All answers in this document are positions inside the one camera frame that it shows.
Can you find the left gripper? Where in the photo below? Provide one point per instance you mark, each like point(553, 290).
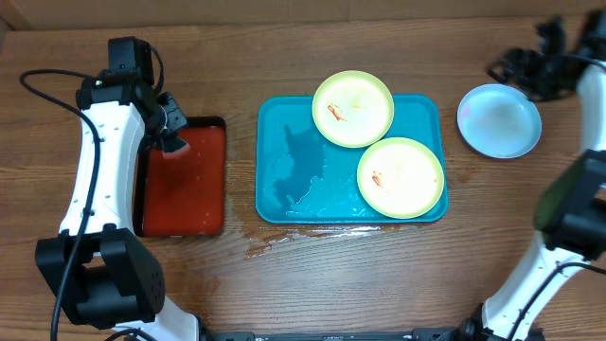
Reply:
point(177, 118)

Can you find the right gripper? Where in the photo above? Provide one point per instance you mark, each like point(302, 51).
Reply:
point(525, 73)

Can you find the light blue plate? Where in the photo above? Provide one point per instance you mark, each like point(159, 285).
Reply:
point(499, 121)

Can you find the yellow-green plate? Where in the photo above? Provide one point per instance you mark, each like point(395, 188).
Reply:
point(400, 178)
point(352, 109)

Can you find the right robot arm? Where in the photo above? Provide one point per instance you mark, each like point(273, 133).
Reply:
point(569, 218)

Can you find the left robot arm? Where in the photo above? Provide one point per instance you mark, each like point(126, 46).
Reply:
point(100, 273)

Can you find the black tray with red liquid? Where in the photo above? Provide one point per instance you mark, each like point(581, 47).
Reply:
point(183, 196)

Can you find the teal plastic tray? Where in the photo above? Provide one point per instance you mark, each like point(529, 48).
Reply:
point(302, 178)

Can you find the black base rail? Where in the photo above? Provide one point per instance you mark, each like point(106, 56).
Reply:
point(420, 334)

